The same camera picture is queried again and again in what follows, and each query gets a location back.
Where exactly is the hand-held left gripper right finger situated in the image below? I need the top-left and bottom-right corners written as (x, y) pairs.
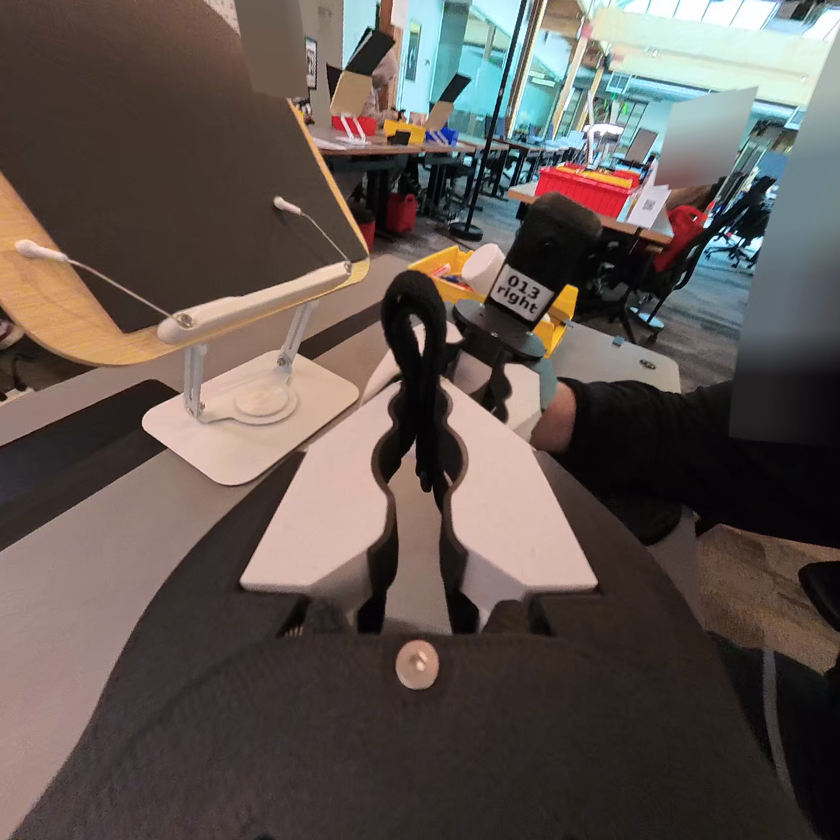
top-left (441, 384), bottom-right (599, 634)

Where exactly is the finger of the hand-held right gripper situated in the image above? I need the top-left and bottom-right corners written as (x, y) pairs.
top-left (360, 315), bottom-right (463, 403)
top-left (453, 354), bottom-right (560, 442)

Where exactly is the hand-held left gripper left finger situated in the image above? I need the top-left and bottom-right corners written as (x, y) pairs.
top-left (239, 381), bottom-right (403, 632)

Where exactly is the black fabric strap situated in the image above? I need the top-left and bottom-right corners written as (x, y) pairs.
top-left (379, 270), bottom-right (455, 494)

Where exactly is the red plastic crate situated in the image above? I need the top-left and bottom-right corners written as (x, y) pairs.
top-left (538, 165), bottom-right (641, 217)

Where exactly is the white cylinder roll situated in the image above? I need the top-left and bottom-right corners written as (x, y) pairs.
top-left (461, 244), bottom-right (506, 293)

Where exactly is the white sign card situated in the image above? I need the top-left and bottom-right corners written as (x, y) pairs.
top-left (626, 184), bottom-right (672, 227)

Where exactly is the light grey flat panel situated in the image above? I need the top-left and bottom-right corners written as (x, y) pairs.
top-left (551, 322), bottom-right (681, 395)

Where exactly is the black floor lamp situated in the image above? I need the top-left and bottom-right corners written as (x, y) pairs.
top-left (448, 0), bottom-right (530, 242)

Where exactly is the long wooden work table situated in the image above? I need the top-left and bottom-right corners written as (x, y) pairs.
top-left (315, 134), bottom-right (509, 217)

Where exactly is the black and white book stand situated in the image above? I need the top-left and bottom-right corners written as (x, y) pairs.
top-left (0, 0), bottom-right (371, 488)

